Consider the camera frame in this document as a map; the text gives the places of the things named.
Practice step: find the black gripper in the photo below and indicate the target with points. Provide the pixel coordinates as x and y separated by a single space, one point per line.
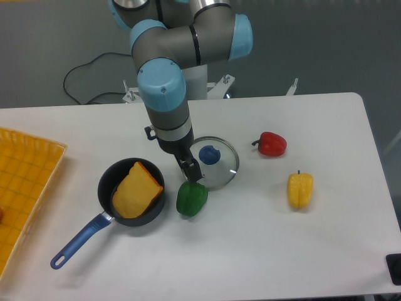
188 165

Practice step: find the glass pot lid blue knob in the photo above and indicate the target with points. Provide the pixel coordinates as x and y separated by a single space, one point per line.
218 160

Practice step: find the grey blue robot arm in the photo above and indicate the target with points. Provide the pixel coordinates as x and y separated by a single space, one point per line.
166 38

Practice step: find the green toy bell pepper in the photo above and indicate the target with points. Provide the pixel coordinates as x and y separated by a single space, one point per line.
191 198

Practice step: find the yellow toy bread slice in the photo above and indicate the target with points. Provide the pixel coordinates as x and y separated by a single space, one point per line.
138 190

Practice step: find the red toy bell pepper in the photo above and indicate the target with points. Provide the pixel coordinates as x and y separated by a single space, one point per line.
271 144

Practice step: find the yellow toy bell pepper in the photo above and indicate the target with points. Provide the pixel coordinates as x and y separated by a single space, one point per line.
300 189

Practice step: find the yellow plastic basket tray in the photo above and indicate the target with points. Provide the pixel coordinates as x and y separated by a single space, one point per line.
28 164

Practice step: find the black object table corner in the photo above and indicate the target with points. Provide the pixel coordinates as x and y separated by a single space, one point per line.
394 267

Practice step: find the dark saucepan blue handle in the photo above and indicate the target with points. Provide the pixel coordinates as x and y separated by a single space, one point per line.
107 187

